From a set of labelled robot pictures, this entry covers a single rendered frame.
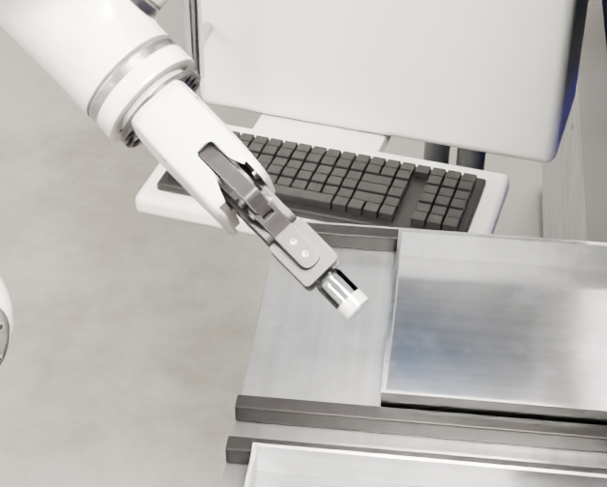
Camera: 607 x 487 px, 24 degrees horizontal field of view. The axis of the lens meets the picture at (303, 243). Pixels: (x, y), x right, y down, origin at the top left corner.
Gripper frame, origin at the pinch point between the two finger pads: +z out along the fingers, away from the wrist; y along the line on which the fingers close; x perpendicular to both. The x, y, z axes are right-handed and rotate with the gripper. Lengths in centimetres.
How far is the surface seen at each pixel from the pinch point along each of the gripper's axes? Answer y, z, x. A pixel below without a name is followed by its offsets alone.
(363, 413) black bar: -36.2, 10.0, -4.8
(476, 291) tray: -52, 9, 13
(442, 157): -98, -10, 29
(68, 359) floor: -170, -41, -39
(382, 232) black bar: -56, -3, 11
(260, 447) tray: -30.6, 5.8, -13.9
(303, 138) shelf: -85, -23, 15
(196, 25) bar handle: -75, -42, 14
